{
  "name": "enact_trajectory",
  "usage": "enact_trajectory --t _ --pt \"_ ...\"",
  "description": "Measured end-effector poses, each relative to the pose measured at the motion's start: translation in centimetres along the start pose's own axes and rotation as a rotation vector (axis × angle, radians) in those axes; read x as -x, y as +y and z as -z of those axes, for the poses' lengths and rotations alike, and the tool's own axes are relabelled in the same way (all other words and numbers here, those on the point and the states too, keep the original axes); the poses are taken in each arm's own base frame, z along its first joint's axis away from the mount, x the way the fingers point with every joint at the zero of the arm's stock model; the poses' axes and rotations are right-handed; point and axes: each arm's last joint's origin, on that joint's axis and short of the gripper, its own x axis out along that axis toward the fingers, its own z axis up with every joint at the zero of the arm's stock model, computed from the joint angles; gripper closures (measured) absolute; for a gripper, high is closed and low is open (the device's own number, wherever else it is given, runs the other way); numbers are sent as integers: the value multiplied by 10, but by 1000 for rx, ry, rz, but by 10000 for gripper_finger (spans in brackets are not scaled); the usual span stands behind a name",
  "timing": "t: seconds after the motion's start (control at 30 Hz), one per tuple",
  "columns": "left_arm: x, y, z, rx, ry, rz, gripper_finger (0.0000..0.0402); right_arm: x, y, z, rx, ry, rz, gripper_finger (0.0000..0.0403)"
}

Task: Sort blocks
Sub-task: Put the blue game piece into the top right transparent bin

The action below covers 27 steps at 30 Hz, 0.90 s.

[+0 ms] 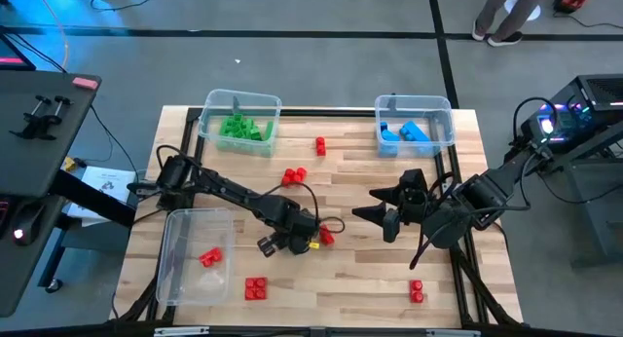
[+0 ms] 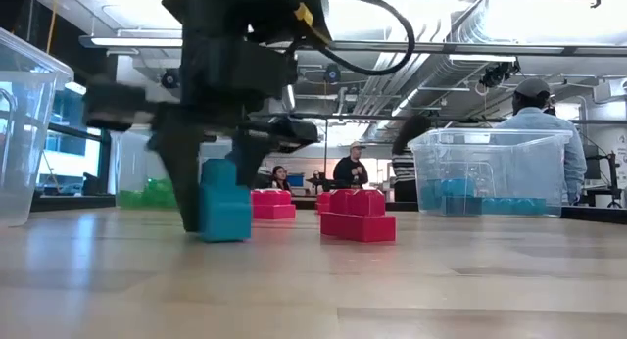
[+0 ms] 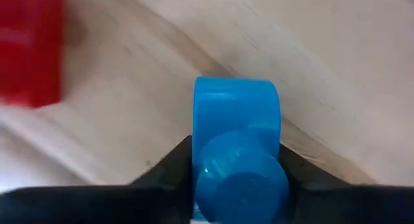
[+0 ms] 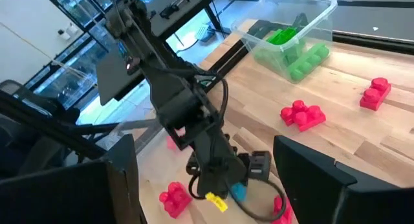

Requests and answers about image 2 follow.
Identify person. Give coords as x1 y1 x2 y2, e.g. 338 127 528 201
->
332 141 370 189
493 77 588 207
270 165 291 191
390 115 433 204

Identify black round ceiling device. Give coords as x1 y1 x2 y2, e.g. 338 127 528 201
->
322 62 343 84
160 68 182 90

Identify long green building block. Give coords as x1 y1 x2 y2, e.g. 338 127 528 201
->
140 178 170 209
117 190 144 210

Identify silver ceiling ducts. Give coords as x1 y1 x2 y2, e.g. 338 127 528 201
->
350 0 520 130

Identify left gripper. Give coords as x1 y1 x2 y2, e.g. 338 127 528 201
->
81 34 321 233

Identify clear plastic storage bin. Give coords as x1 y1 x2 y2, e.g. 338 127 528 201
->
0 27 75 228
408 127 574 218
107 122 264 213

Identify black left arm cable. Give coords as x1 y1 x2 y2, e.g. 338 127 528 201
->
292 0 417 78

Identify black overhead frame beam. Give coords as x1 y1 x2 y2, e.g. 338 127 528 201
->
77 33 627 57

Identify yellow cable tag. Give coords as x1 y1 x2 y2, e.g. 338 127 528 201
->
292 2 333 46

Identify orange cable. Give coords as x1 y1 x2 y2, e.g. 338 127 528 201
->
46 0 61 54

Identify black background robot equipment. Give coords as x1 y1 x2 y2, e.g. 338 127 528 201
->
306 176 352 196

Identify white light strip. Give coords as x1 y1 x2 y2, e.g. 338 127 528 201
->
448 53 519 63
90 36 183 48

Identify long blue building block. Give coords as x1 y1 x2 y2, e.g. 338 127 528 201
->
440 197 514 218

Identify large window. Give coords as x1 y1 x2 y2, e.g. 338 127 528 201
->
42 82 108 197

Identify black track light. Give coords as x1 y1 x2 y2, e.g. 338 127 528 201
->
478 59 521 89

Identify thin black horizontal bar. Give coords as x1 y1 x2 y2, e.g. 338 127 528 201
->
293 111 627 126

